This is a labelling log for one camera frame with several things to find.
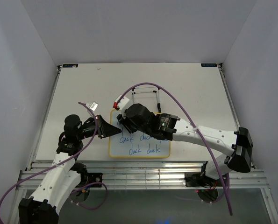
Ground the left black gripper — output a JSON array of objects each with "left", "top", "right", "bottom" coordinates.
[{"left": 77, "top": 115, "right": 122, "bottom": 140}]

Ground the yellow framed whiteboard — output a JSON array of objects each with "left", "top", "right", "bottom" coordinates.
[{"left": 108, "top": 110, "right": 171, "bottom": 159}]

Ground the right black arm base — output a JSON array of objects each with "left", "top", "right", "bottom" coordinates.
[{"left": 184, "top": 172, "right": 225, "bottom": 203}]

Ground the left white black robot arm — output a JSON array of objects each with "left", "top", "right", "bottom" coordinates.
[{"left": 18, "top": 114, "right": 121, "bottom": 224}]

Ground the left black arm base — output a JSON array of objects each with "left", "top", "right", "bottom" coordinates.
[{"left": 71, "top": 173, "right": 103, "bottom": 203}]

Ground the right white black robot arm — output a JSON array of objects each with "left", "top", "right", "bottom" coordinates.
[{"left": 114, "top": 103, "right": 253, "bottom": 185}]

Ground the left blue table label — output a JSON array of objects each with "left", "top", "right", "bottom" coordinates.
[{"left": 62, "top": 63, "right": 78, "bottom": 68}]

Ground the blue table label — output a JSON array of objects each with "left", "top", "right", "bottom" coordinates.
[
  {"left": 62, "top": 63, "right": 78, "bottom": 68},
  {"left": 201, "top": 63, "right": 218, "bottom": 67}
]

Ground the right blue table label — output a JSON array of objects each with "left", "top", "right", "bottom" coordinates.
[{"left": 201, "top": 63, "right": 218, "bottom": 67}]

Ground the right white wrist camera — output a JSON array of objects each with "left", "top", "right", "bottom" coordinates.
[{"left": 113, "top": 95, "right": 132, "bottom": 118}]

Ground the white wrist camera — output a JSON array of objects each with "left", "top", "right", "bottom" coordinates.
[
  {"left": 86, "top": 101, "right": 98, "bottom": 112},
  {"left": 113, "top": 95, "right": 132, "bottom": 118}
]

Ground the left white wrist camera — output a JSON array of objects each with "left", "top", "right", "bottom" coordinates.
[{"left": 86, "top": 101, "right": 98, "bottom": 112}]

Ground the black wire whiteboard stand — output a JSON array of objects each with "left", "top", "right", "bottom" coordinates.
[{"left": 131, "top": 86, "right": 162, "bottom": 113}]

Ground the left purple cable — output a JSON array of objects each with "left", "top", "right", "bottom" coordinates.
[{"left": 0, "top": 101, "right": 109, "bottom": 224}]

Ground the aluminium rail frame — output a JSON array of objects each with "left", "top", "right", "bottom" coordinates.
[{"left": 10, "top": 63, "right": 278, "bottom": 224}]

